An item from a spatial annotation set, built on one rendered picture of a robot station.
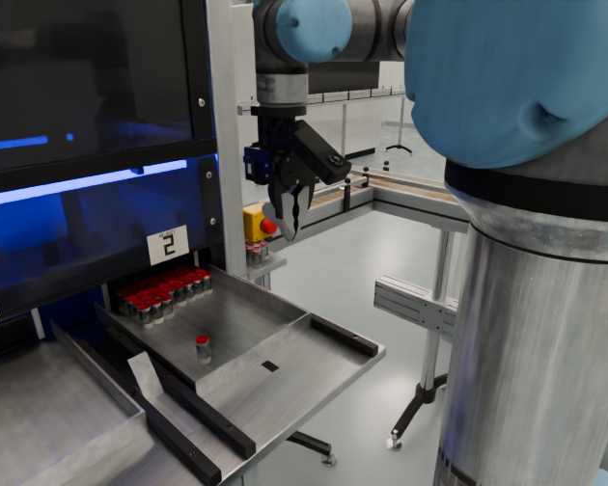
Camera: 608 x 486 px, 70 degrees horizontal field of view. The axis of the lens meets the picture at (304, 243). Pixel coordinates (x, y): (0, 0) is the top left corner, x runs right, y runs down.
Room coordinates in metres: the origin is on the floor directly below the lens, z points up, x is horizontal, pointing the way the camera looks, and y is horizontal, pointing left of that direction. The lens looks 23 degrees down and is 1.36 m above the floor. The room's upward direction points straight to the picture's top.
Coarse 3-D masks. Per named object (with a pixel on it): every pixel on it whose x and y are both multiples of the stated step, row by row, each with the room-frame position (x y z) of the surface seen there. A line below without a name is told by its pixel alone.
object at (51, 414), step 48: (48, 336) 0.68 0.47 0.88; (0, 384) 0.55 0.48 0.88; (48, 384) 0.55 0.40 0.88; (96, 384) 0.55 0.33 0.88; (0, 432) 0.45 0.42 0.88; (48, 432) 0.45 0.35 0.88; (96, 432) 0.45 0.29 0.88; (144, 432) 0.46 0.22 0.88; (0, 480) 0.38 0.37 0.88; (48, 480) 0.37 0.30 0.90
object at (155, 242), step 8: (160, 232) 0.78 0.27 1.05; (168, 232) 0.79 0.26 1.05; (176, 232) 0.80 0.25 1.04; (184, 232) 0.82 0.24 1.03; (152, 240) 0.77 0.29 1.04; (160, 240) 0.78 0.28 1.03; (168, 240) 0.79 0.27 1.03; (176, 240) 0.80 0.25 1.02; (184, 240) 0.82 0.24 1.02; (152, 248) 0.76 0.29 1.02; (160, 248) 0.78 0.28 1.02; (168, 248) 0.79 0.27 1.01; (176, 248) 0.80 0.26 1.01; (184, 248) 0.81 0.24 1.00; (152, 256) 0.76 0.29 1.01; (160, 256) 0.77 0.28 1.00; (168, 256) 0.79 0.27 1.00; (152, 264) 0.76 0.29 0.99
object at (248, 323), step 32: (224, 288) 0.86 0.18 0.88; (256, 288) 0.81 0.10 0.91; (128, 320) 0.73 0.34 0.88; (192, 320) 0.73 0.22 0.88; (224, 320) 0.73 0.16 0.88; (256, 320) 0.73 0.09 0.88; (288, 320) 0.73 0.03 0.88; (160, 352) 0.59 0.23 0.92; (192, 352) 0.63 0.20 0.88; (224, 352) 0.63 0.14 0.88; (256, 352) 0.61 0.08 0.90; (192, 384) 0.52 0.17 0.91
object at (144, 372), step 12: (132, 360) 0.54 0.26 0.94; (144, 360) 0.55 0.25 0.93; (144, 372) 0.54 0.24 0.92; (144, 384) 0.53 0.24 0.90; (156, 384) 0.54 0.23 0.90; (144, 396) 0.52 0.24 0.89; (156, 396) 0.52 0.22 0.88; (168, 396) 0.52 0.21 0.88; (156, 408) 0.50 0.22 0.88; (168, 408) 0.50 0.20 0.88; (180, 408) 0.50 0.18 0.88; (180, 420) 0.47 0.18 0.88; (192, 420) 0.47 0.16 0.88; (192, 432) 0.45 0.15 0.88
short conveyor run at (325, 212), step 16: (320, 192) 1.33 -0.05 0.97; (336, 192) 1.46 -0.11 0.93; (352, 192) 1.46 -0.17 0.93; (368, 192) 1.48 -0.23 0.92; (320, 208) 1.30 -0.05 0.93; (336, 208) 1.35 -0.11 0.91; (352, 208) 1.42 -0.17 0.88; (368, 208) 1.49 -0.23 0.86; (304, 224) 1.24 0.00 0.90; (320, 224) 1.30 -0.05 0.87; (336, 224) 1.36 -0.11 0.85; (272, 240) 1.14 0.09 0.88
